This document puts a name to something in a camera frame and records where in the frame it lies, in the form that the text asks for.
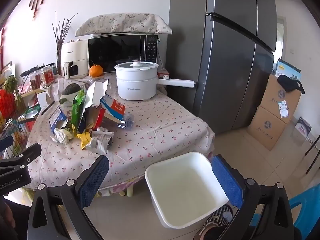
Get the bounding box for white plastic bin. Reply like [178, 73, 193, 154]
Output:
[145, 151, 230, 229]

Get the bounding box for black pen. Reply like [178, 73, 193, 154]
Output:
[41, 101, 55, 115]

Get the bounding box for cardboard box with white label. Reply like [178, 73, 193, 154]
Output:
[260, 74, 302, 124]

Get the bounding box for white bowl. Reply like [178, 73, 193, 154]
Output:
[59, 89, 84, 105]

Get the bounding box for striped slipper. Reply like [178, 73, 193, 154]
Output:
[194, 204, 242, 240]

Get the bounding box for black chair legs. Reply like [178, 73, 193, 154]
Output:
[304, 132, 320, 174]

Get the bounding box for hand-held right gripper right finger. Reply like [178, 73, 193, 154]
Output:
[211, 154, 302, 240]

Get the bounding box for green snack packet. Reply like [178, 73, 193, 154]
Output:
[72, 90, 87, 133]

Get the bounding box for person's left forearm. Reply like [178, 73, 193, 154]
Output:
[0, 196, 30, 240]

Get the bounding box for floral cushion cloth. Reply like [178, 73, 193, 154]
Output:
[75, 12, 173, 37]

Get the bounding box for crumpled white paper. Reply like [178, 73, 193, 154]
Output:
[51, 127, 69, 144]

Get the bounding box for blue white printed box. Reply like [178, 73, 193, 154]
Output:
[295, 116, 312, 140]

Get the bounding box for dried branches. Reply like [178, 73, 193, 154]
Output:
[51, 11, 78, 75]

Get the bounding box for clear plastic bottle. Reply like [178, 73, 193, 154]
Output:
[110, 114, 135, 130]

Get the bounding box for blue orange white paper bag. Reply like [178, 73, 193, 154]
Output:
[84, 79, 127, 123]

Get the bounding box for blue white small box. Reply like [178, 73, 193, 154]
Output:
[48, 106, 69, 133]

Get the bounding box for white paper box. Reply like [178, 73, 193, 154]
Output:
[37, 91, 48, 107]

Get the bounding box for blue plastic stool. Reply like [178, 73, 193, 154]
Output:
[250, 182, 320, 230]

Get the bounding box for crumpled grey printed wrapper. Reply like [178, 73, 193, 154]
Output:
[86, 127, 115, 154]

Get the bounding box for yellow wrapper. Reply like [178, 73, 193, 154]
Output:
[76, 130, 93, 150]

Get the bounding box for green pumpkin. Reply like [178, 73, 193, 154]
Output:
[61, 83, 82, 96]

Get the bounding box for cherry print tablecloth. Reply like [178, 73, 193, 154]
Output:
[26, 72, 215, 198]

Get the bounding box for white air fryer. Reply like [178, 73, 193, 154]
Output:
[61, 38, 90, 80]

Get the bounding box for red packet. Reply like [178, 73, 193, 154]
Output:
[96, 109, 105, 128]

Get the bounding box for red basket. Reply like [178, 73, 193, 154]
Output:
[0, 90, 17, 120]

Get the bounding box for large orange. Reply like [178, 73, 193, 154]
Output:
[89, 64, 104, 78]

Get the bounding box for green plant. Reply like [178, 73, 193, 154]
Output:
[0, 76, 19, 98]

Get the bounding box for white electric cooking pot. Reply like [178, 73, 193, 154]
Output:
[114, 59, 195, 102]

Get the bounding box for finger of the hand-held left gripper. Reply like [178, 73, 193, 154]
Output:
[0, 143, 42, 173]
[0, 135, 15, 158]

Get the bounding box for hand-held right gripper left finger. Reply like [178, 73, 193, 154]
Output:
[27, 154, 110, 240]

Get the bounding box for black microwave oven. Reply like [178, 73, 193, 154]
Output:
[87, 34, 160, 74]

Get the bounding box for grey refrigerator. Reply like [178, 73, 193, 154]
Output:
[168, 0, 277, 134]

